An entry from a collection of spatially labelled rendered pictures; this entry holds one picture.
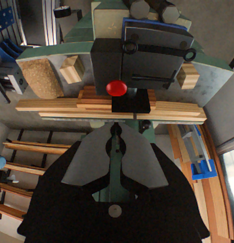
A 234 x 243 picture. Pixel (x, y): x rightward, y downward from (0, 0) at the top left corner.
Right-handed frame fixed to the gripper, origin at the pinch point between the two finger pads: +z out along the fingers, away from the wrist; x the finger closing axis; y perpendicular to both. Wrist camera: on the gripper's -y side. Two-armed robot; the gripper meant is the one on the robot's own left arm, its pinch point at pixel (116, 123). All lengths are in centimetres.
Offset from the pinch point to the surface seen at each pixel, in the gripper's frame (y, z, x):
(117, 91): -2.1, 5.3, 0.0
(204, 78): -4.3, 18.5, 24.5
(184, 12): -53, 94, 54
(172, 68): -6.0, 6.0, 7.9
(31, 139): 179, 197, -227
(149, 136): 9.0, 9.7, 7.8
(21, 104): 6.7, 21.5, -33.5
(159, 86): -2.8, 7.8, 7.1
